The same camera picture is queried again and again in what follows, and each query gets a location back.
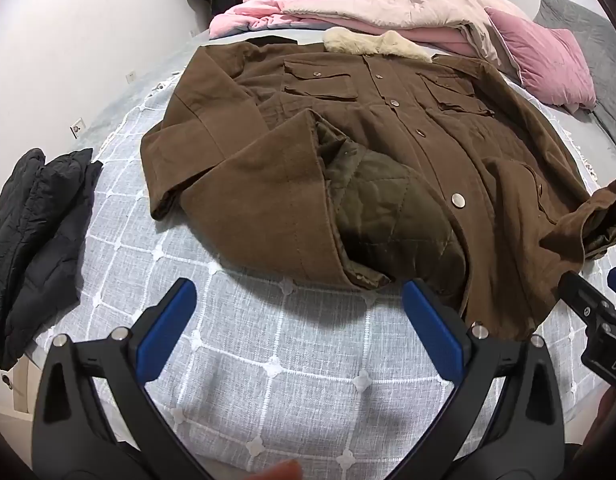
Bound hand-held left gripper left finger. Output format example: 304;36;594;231
32;278;209;480

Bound grey checked blanket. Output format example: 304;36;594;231
18;55;616;473

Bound beige duvet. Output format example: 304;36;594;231
278;0;534;73

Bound pink blanket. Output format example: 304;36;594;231
208;0;471;56

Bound brown coat with fur collar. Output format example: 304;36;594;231
140;30;616;345

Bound black puffer jacket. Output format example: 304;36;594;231
0;147;104;372

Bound pink pillow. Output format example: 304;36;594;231
485;7;599;113

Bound person's left hand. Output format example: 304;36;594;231
250;460;305;480

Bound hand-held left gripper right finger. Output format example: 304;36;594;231
388;279;569;480

